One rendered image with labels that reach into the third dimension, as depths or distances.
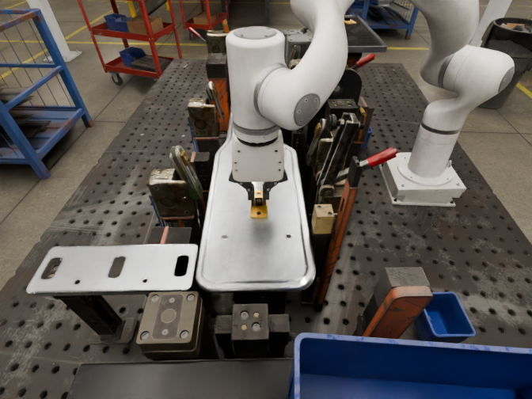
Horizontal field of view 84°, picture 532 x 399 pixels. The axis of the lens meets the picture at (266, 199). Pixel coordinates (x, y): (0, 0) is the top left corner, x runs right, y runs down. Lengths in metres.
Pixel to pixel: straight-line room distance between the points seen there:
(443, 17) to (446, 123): 0.35
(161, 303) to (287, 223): 0.29
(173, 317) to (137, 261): 0.18
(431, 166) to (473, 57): 0.35
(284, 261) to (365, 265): 0.44
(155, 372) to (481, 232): 1.06
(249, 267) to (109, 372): 0.26
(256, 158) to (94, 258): 0.36
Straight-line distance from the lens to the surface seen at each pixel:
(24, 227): 2.47
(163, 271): 0.58
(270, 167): 0.55
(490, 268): 1.13
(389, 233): 1.07
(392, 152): 0.61
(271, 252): 0.58
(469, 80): 1.01
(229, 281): 0.55
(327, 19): 0.45
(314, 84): 0.41
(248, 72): 0.45
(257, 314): 0.43
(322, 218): 0.56
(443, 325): 0.95
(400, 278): 0.35
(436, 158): 1.15
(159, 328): 0.47
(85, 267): 0.65
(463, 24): 0.87
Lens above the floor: 1.47
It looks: 45 degrees down
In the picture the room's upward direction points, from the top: straight up
